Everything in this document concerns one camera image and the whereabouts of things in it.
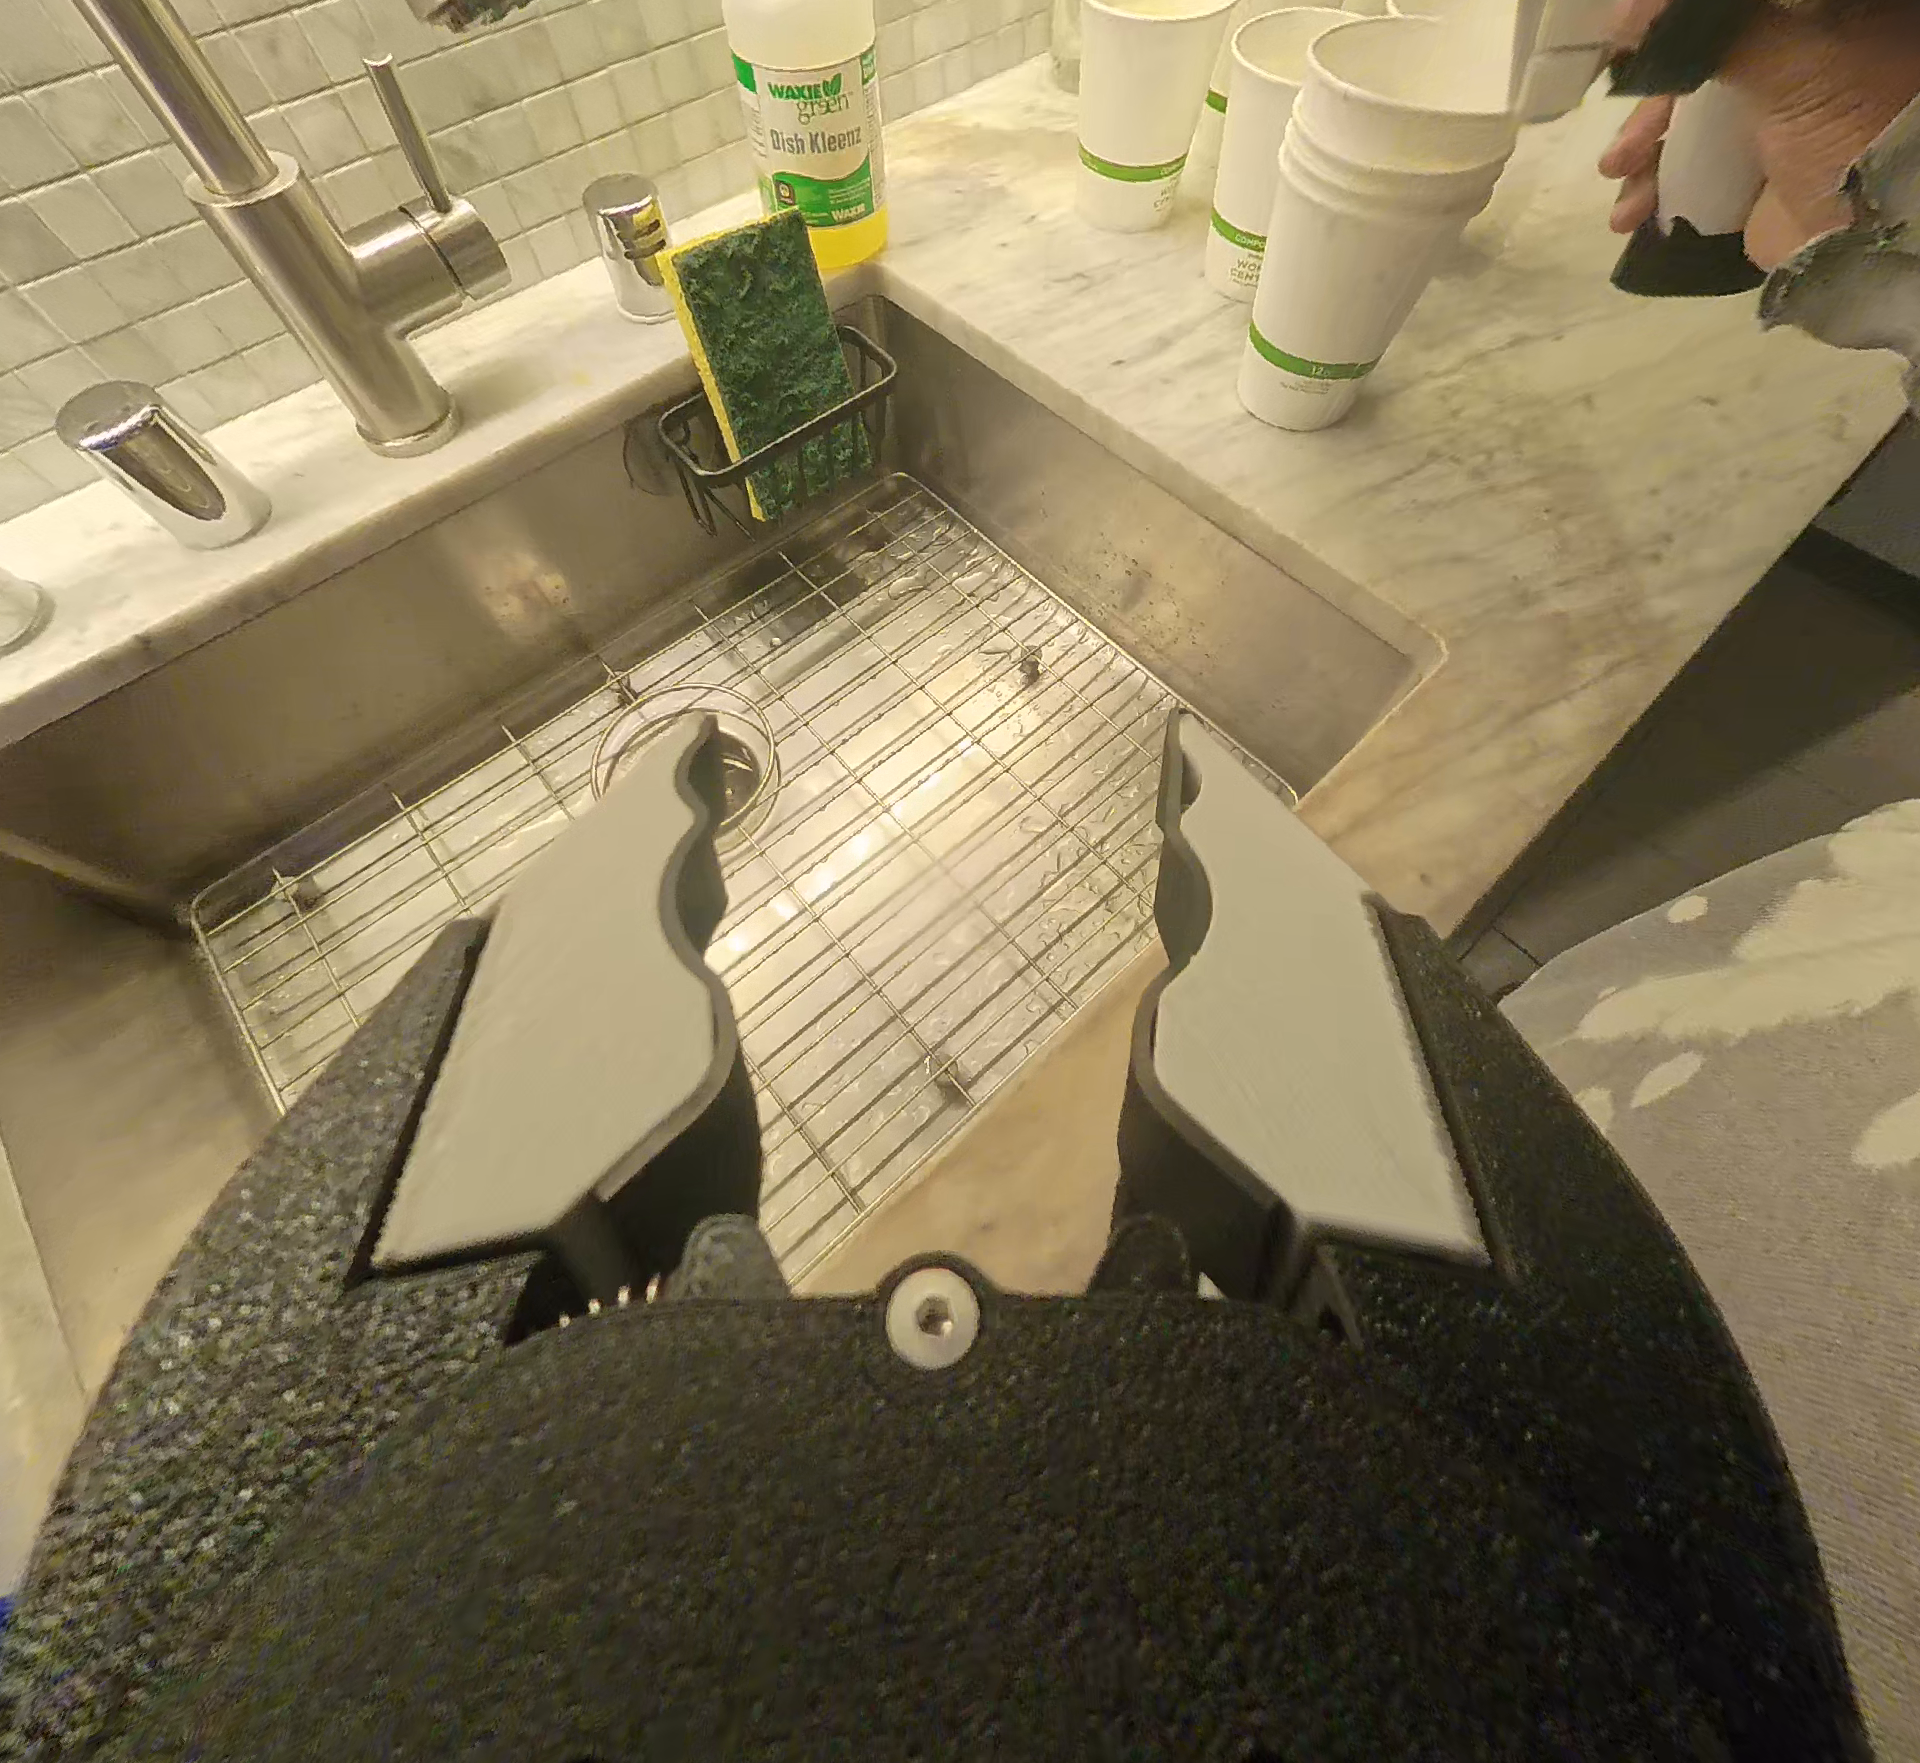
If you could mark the marble desk countertop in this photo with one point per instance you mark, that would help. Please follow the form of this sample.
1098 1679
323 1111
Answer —
1576 472

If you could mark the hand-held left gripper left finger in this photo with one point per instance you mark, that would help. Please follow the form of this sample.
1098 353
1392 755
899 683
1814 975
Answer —
540 1057

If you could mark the steel kitchen faucet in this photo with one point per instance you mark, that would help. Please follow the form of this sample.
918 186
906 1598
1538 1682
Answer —
359 293

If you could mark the steel sink drain strainer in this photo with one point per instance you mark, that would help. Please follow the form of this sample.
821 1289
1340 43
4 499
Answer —
747 773

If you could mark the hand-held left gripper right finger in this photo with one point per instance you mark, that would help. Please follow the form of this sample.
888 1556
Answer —
1306 1057

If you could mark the dish soap pump bottle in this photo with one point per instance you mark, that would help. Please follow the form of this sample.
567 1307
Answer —
802 22

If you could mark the person's grey mottled garment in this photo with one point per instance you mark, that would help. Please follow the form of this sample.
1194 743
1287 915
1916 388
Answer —
1724 1042

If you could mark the group of white paper cups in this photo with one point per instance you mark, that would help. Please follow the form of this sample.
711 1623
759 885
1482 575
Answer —
1156 96

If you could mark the person's right hand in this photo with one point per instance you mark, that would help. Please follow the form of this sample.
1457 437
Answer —
1815 82

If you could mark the green and yellow sponge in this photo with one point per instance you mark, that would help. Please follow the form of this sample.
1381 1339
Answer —
765 353

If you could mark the stainless steel sink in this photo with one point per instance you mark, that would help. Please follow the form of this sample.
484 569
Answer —
450 623

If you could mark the person's right forearm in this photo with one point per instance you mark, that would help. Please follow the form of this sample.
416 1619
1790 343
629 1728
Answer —
1868 278

